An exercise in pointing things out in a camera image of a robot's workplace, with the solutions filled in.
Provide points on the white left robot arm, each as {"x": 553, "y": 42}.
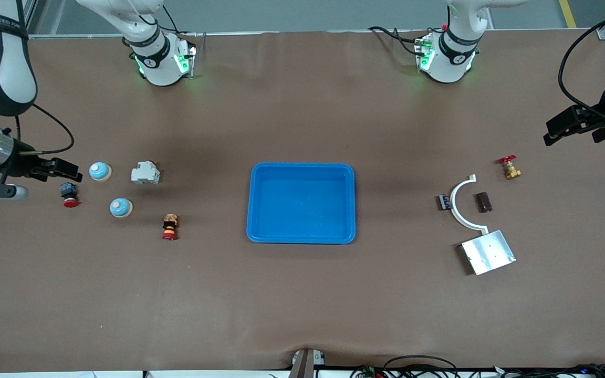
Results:
{"x": 452, "y": 63}

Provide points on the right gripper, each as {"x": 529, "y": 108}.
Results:
{"x": 23, "y": 163}

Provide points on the white circuit breaker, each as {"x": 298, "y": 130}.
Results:
{"x": 145, "y": 174}

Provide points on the red button black block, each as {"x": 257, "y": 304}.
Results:
{"x": 69, "y": 191}

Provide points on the metal table edge bracket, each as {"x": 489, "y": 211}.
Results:
{"x": 302, "y": 365}

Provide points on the small black striped capacitor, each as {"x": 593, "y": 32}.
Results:
{"x": 444, "y": 202}

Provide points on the blue plastic tray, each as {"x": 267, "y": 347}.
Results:
{"x": 308, "y": 210}

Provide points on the white curved plastic bracket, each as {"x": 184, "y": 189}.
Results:
{"x": 455, "y": 210}

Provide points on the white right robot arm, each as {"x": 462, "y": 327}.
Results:
{"x": 158, "y": 68}

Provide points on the square aluminium plate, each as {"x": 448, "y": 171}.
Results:
{"x": 489, "y": 252}

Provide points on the large dark brown capacitor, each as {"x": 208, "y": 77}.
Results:
{"x": 483, "y": 202}

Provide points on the orange red stacked push button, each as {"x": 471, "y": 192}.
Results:
{"x": 170, "y": 226}

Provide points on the light blue call bell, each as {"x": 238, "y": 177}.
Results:
{"x": 121, "y": 208}
{"x": 100, "y": 171}

